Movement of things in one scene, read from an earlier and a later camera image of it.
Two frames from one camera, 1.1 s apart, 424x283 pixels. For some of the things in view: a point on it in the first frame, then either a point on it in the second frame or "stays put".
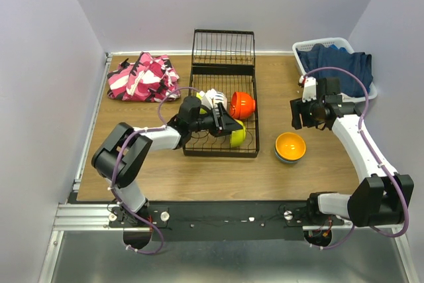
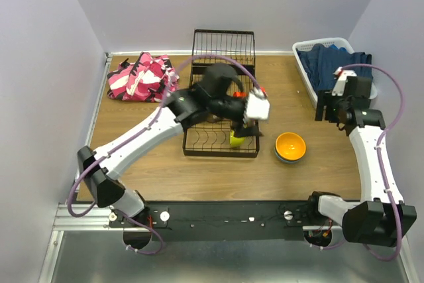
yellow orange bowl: [290, 146] stays put
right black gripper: [297, 107] -> [325, 97]
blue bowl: [285, 161] stays put
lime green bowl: [238, 136] stays put
